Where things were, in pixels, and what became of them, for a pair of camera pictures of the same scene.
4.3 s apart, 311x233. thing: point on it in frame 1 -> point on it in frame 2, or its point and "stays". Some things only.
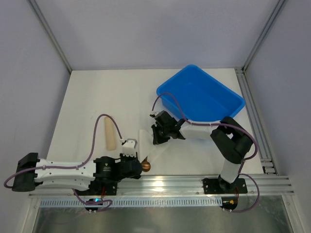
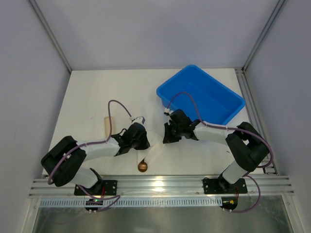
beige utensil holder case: (110, 134) stays
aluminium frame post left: (49, 33) stays
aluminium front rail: (258, 185) stays
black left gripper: (137, 167) -> (142, 141)
